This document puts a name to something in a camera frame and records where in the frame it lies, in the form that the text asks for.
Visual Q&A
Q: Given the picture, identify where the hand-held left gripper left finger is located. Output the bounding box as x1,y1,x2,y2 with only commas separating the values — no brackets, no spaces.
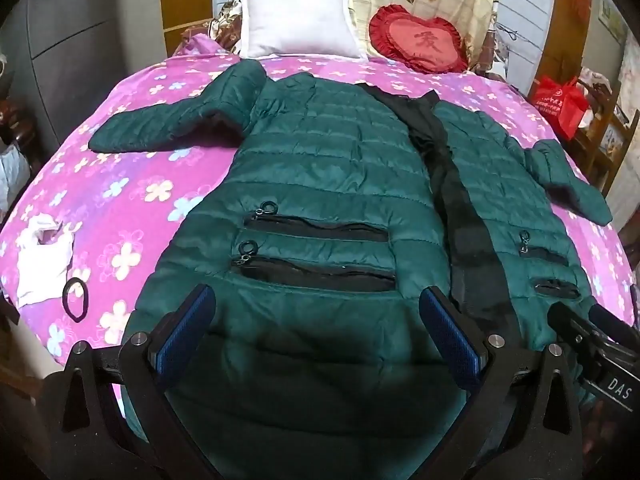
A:
42,284,221,480

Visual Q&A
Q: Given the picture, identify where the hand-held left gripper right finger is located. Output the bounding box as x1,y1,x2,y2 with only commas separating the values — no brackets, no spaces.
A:
415,286,586,480

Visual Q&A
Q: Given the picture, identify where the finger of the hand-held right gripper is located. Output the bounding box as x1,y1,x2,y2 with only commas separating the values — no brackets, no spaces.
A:
589,304,640,349
547,304,608,361

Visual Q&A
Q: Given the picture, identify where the dark green puffer jacket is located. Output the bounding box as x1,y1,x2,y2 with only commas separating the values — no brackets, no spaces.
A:
89,60,613,480

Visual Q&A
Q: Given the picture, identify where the white crumpled cloth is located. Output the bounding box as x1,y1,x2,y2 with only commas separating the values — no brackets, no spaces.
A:
15,214,76,307

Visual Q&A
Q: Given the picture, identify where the pink floral bedsheet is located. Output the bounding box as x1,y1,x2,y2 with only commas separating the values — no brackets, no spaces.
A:
0,35,640,411

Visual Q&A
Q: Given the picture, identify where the wooden chair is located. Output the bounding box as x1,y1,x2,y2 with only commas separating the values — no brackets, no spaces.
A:
575,67,640,196

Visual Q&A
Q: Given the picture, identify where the red shopping bag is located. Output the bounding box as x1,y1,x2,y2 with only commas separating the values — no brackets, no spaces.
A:
529,75,587,141

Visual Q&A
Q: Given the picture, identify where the white plastic bag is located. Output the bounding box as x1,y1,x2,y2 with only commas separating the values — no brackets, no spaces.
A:
0,140,32,221

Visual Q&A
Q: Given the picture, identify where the red heart-shaped pillow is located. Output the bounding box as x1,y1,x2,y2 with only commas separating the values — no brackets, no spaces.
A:
369,4,471,75

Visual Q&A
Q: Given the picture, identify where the grey wardrobe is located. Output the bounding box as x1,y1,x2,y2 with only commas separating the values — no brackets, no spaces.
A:
0,0,173,146

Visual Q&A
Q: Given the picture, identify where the wooden slatted headboard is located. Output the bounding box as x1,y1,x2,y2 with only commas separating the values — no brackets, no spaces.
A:
162,0,608,96

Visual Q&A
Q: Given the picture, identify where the white pillow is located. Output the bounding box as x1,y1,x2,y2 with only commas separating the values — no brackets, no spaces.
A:
236,0,368,61

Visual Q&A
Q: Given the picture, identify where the black hair tie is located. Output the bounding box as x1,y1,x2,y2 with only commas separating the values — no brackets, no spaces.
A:
62,276,92,323

